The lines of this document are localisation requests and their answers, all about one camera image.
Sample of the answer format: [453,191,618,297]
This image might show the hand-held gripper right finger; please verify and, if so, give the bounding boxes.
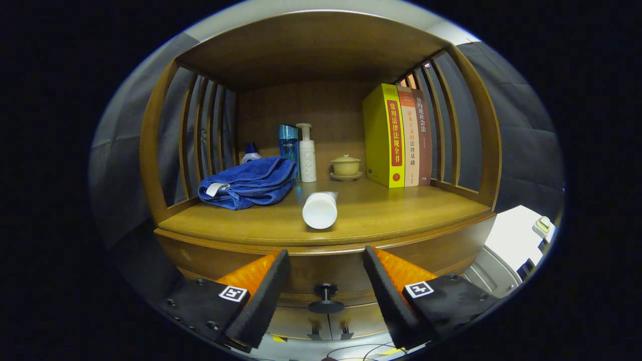
[364,245,502,350]

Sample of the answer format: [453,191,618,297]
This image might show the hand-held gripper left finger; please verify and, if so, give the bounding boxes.
[160,249,291,351]

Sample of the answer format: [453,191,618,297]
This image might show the white tube with green print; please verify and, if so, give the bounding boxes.
[302,191,339,230]

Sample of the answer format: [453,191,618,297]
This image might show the wooden cabinet door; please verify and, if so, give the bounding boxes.
[329,303,389,339]
[266,306,332,340]

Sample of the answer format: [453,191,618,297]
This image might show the wooden countertop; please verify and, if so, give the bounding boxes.
[154,175,497,255]

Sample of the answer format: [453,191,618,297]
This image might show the white drawer unit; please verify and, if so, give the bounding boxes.
[461,205,557,301]

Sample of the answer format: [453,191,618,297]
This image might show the wooden cabinet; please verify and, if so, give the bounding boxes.
[139,10,502,341]

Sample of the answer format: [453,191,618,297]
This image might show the blue folded towel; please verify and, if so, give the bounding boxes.
[198,156,298,210]

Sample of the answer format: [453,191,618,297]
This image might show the beige lidded teacup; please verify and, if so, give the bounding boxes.
[332,154,362,176]

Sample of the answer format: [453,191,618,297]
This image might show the white pump bottle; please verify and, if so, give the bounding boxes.
[296,123,317,183]

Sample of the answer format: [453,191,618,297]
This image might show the cream and orange book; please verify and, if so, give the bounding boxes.
[396,85,420,187]

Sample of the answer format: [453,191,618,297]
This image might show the brown book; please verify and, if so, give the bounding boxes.
[411,89,433,186]

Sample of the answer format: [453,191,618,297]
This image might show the blue translucent bottle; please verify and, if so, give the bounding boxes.
[278,124,300,184]

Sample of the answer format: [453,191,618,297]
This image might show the thick yellow book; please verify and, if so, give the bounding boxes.
[362,83,406,189]

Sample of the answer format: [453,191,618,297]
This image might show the small white and yellow object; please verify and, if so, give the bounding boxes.
[532,216,556,239]

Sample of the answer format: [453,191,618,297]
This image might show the black cable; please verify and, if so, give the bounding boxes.
[321,342,402,361]

